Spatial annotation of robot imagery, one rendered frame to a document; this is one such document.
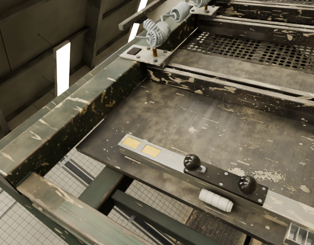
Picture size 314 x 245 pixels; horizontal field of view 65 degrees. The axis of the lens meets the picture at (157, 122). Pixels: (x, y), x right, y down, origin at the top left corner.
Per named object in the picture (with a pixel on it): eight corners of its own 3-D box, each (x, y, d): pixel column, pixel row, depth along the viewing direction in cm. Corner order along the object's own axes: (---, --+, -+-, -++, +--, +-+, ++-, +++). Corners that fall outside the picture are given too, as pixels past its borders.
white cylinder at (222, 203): (198, 201, 62) (229, 216, 59) (198, 195, 60) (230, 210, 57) (203, 191, 64) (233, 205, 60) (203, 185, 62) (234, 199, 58)
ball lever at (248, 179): (253, 200, 58) (253, 198, 46) (237, 193, 59) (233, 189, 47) (259, 184, 58) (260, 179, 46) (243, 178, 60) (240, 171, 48)
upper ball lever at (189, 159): (206, 179, 63) (194, 173, 51) (192, 173, 64) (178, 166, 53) (211, 165, 63) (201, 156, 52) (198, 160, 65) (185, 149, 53)
